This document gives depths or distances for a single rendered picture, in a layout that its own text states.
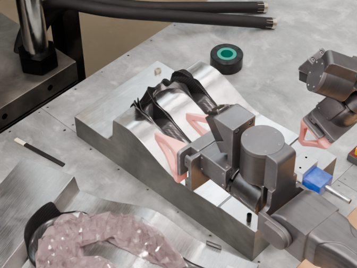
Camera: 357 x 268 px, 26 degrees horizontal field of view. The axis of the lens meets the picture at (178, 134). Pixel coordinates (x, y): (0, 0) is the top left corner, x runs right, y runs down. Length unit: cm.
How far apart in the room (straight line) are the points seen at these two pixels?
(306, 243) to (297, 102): 84
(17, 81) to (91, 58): 131
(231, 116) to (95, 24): 239
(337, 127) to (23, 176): 60
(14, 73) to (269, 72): 62
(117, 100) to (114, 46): 155
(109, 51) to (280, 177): 228
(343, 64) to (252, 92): 60
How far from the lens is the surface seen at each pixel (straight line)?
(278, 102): 181
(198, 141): 110
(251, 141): 101
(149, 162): 155
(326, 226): 101
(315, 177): 151
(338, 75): 126
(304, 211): 102
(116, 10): 188
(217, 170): 107
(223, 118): 103
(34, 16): 183
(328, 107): 134
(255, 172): 101
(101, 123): 167
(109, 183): 162
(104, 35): 332
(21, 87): 189
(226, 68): 186
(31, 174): 151
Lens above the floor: 201
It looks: 45 degrees down
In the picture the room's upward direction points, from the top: straight up
